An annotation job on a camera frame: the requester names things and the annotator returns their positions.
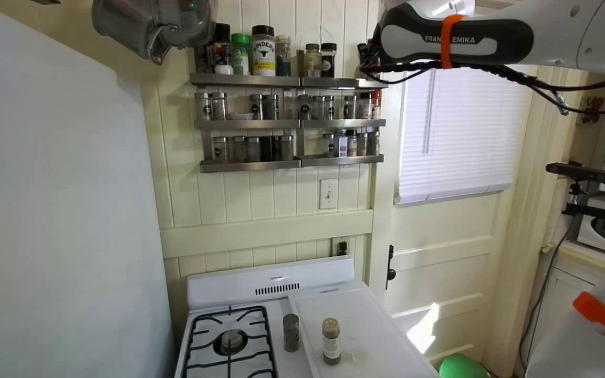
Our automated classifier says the hanging steel pan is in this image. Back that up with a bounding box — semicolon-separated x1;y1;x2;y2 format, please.
91;0;214;66

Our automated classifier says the metal spice shelf rack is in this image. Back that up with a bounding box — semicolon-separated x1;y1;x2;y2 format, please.
191;74;388;172

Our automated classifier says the green object on floor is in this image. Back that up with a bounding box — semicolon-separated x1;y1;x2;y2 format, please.
440;355;493;378

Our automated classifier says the red lid spice jar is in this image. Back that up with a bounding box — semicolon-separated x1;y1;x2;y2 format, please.
371;90;382;119

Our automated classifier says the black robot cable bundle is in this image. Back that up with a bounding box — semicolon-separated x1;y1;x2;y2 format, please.
357;58;605;117

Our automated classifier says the black stove grate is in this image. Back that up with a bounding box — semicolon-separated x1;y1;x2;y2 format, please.
177;304;277;378

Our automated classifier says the white window blind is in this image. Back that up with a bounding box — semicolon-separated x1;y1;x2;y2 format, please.
398;69;532;205

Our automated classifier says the grey jar on stove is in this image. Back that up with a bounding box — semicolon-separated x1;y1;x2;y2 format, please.
284;313;301;352

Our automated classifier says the stove burner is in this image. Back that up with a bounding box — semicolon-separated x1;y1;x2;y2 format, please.
216;330;247;355

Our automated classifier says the green lid spice bottle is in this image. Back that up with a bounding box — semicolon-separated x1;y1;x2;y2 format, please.
232;34;250;75

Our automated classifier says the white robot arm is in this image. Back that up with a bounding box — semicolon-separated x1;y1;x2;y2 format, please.
359;0;605;378

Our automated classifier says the white cutting board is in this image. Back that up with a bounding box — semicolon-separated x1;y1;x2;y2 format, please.
291;283;437;378

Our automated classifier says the white refrigerator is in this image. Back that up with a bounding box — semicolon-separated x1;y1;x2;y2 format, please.
0;12;174;378

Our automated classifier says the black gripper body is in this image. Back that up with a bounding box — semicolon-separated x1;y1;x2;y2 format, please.
357;40;380;75

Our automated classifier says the clear spice jar on board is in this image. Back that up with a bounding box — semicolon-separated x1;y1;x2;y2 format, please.
322;318;342;366

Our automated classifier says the white label spice container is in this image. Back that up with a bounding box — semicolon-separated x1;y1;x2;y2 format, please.
252;25;277;75

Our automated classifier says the white gas stove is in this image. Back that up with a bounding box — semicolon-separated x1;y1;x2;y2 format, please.
173;255;440;378

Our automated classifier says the black wall outlet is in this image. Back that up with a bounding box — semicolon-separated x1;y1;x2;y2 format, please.
337;240;350;257

